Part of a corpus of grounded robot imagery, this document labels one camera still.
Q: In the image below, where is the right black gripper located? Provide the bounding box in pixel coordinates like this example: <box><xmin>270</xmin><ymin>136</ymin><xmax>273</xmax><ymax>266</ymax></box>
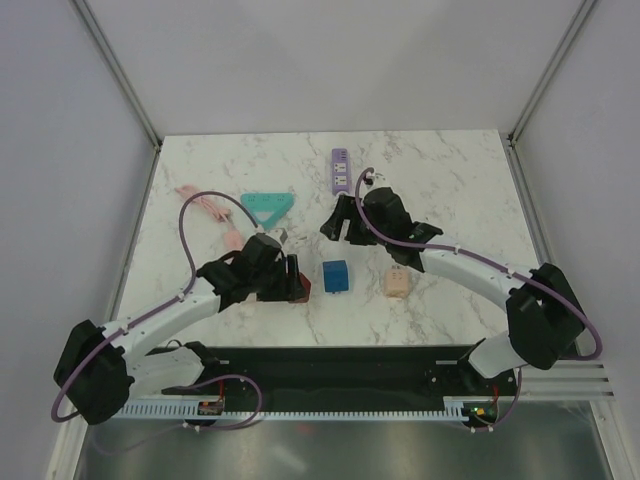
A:
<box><xmin>320</xmin><ymin>195</ymin><xmax>391</xmax><ymax>247</ymax></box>

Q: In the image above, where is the orange patterned block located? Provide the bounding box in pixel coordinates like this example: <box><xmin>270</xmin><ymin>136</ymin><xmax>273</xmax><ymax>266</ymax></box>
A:
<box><xmin>292</xmin><ymin>273</ymin><xmax>311</xmax><ymax>304</ymax></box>

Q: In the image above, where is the blue cube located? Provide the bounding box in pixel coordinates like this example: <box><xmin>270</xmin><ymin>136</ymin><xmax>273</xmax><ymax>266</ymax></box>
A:
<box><xmin>322</xmin><ymin>260</ymin><xmax>350</xmax><ymax>294</ymax></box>

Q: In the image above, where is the teal triangular power strip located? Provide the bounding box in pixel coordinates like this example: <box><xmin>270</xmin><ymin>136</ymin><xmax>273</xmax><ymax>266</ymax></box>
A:
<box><xmin>240</xmin><ymin>192</ymin><xmax>294</xmax><ymax>230</ymax></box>

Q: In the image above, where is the purple power strip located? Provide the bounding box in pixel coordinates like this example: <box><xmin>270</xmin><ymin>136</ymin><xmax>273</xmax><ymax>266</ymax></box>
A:
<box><xmin>330</xmin><ymin>148</ymin><xmax>352</xmax><ymax>196</ymax></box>

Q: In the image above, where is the pink cable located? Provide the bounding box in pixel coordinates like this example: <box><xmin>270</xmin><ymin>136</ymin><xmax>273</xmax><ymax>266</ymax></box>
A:
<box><xmin>175</xmin><ymin>184</ymin><xmax>240</xmax><ymax>249</ymax></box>

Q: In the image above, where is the pink plug adapter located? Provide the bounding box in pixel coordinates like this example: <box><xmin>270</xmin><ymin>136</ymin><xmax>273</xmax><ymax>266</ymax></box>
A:
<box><xmin>383</xmin><ymin>266</ymin><xmax>411</xmax><ymax>299</ymax></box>

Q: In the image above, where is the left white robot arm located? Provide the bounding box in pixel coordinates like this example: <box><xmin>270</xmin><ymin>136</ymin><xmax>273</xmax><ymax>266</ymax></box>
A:
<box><xmin>51</xmin><ymin>233</ymin><xmax>310</xmax><ymax>426</ymax></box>

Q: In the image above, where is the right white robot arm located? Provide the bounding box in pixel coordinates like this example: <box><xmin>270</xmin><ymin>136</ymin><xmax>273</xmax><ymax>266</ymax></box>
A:
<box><xmin>320</xmin><ymin>187</ymin><xmax>586</xmax><ymax>394</ymax></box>

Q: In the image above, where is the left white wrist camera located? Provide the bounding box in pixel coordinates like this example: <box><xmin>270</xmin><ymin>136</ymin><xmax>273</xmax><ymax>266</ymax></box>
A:
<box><xmin>267</xmin><ymin>228</ymin><xmax>289</xmax><ymax>246</ymax></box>

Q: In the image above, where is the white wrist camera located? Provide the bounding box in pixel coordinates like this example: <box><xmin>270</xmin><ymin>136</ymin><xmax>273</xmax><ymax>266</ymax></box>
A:
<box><xmin>365</xmin><ymin>172</ymin><xmax>386</xmax><ymax>185</ymax></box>
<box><xmin>267</xmin><ymin>228</ymin><xmax>289</xmax><ymax>246</ymax></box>

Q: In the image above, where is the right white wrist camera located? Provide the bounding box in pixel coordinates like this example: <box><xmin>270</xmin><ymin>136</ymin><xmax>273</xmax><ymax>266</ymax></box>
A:
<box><xmin>365</xmin><ymin>172</ymin><xmax>386</xmax><ymax>185</ymax></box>

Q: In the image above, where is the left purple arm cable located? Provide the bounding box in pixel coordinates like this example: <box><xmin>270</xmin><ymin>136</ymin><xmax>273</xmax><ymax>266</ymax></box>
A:
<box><xmin>51</xmin><ymin>191</ymin><xmax>261</xmax><ymax>424</ymax></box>

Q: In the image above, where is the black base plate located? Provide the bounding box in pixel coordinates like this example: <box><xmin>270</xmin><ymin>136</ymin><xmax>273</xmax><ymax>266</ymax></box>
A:
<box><xmin>192</xmin><ymin>345</ymin><xmax>516</xmax><ymax>411</ymax></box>

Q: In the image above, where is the white slotted cable duct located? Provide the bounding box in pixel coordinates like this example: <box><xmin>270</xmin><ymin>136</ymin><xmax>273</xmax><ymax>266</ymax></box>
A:
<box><xmin>114</xmin><ymin>397</ymin><xmax>500</xmax><ymax>422</ymax></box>

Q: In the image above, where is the left aluminium frame post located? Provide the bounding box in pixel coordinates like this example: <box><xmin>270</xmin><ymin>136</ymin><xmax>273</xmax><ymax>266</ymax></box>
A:
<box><xmin>69</xmin><ymin>0</ymin><xmax>163</xmax><ymax>153</ymax></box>

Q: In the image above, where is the aluminium frame post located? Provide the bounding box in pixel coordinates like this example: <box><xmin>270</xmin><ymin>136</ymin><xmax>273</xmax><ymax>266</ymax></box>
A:
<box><xmin>506</xmin><ymin>0</ymin><xmax>600</xmax><ymax>145</ymax></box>
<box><xmin>69</xmin><ymin>0</ymin><xmax>163</xmax><ymax>153</ymax></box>

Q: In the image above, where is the right aluminium frame post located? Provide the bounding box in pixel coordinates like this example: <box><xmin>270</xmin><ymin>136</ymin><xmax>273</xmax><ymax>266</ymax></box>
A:
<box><xmin>506</xmin><ymin>0</ymin><xmax>600</xmax><ymax>145</ymax></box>

